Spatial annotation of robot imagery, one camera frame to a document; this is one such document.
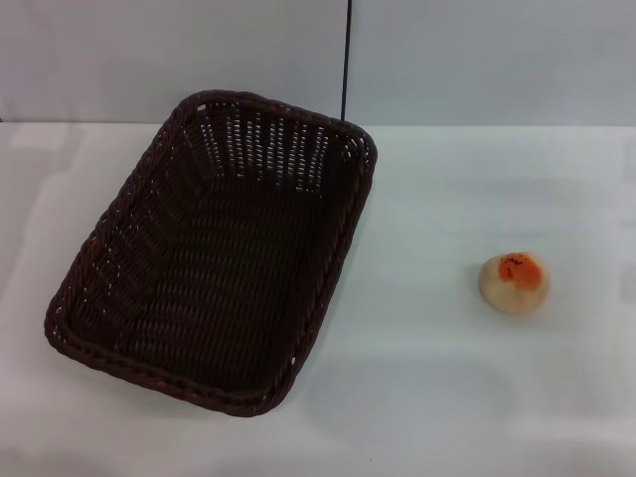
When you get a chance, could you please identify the cream bun with orange top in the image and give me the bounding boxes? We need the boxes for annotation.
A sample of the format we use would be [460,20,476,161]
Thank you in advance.
[477,251,552,315]

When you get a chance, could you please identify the black vertical wall strip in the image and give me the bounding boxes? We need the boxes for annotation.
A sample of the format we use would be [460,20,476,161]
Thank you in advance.
[340,0,353,120]

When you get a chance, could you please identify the dark brown woven basket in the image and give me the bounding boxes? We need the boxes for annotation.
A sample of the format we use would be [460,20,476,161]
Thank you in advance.
[43,88,379,417]

